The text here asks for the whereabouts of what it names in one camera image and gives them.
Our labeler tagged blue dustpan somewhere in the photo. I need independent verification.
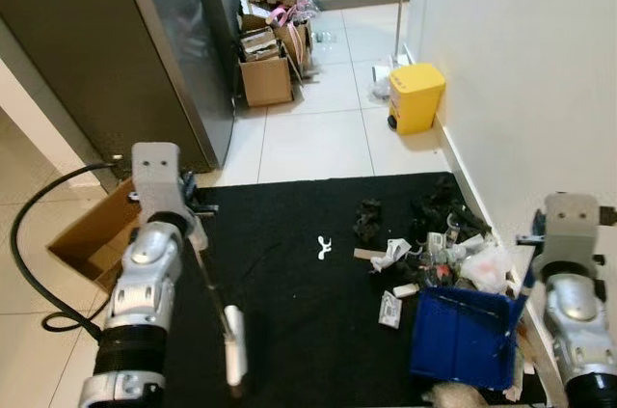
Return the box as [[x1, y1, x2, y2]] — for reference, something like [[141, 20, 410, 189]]
[[410, 286, 530, 393]]

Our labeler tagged large black floor mat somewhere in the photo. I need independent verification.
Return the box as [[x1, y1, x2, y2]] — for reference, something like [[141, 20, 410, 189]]
[[159, 174, 541, 408]]

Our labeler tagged white pinkish plastic bag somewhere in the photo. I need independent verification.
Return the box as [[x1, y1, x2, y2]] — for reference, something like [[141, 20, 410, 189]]
[[463, 244, 513, 294]]

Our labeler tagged large black crumpled trash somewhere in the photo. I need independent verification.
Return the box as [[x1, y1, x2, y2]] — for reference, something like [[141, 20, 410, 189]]
[[409, 177, 489, 247]]

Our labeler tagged cardboard box full of papers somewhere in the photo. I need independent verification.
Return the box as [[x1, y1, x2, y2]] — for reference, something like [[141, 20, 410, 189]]
[[239, 27, 296, 108]]

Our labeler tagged small white plastic scrap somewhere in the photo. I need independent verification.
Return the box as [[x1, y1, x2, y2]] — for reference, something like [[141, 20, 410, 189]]
[[316, 234, 335, 262]]

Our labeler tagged white crumpled paper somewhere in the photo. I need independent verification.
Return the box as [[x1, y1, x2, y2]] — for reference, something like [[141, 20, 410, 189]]
[[371, 238, 416, 275]]

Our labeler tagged small white printed carton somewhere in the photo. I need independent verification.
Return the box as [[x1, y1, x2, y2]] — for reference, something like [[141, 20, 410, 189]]
[[379, 292, 404, 330]]

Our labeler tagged small black crumpled trash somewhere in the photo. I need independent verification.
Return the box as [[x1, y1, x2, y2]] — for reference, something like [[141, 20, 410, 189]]
[[353, 198, 386, 247]]

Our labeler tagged yellow plastic bin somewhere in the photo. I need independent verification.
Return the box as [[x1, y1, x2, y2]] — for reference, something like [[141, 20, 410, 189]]
[[388, 63, 447, 136]]

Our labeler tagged dark grey fridge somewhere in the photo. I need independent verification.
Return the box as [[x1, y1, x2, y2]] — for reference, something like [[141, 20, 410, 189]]
[[0, 0, 254, 174]]

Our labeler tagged pink bag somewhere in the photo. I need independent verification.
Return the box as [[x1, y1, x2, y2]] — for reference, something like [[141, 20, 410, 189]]
[[268, 5, 315, 76]]

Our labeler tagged thin metal mop pole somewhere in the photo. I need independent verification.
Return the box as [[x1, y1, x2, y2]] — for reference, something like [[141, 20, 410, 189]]
[[393, 0, 407, 64]]

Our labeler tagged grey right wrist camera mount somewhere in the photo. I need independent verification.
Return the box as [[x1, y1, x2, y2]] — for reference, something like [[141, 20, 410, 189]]
[[533, 193, 604, 279]]

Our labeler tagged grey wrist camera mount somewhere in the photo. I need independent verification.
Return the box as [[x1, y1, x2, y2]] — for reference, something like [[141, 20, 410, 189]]
[[533, 193, 604, 279], [132, 143, 199, 226]]

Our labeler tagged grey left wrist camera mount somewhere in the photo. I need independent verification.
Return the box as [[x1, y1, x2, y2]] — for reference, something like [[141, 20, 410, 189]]
[[132, 143, 199, 226]]

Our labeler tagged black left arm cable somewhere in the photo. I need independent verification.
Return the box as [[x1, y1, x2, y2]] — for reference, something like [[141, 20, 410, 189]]
[[10, 164, 128, 334]]

